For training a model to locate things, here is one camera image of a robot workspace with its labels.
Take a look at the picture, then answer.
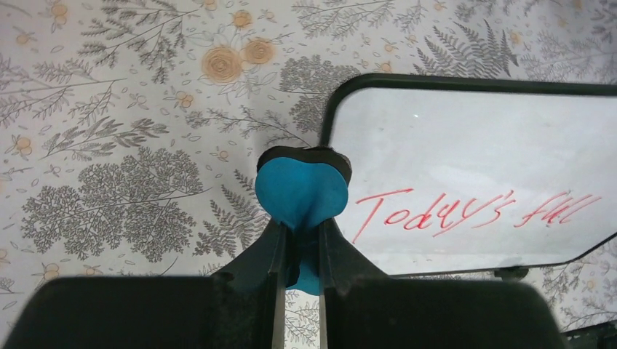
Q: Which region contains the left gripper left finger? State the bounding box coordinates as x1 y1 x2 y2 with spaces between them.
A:
4 222 289 348

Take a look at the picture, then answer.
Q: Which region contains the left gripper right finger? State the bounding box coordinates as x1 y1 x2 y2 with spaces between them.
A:
318 219 567 349

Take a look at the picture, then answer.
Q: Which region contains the black framed whiteboard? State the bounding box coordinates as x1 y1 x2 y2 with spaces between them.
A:
320 73 616 276

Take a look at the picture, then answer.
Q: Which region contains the floral table mat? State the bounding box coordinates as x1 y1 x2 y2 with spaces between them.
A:
1 1 616 338

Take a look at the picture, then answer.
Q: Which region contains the blue whiteboard eraser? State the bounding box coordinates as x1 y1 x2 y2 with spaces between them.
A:
255 146 352 296

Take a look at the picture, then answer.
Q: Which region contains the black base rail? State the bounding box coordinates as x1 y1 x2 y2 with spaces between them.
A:
563 321 616 349

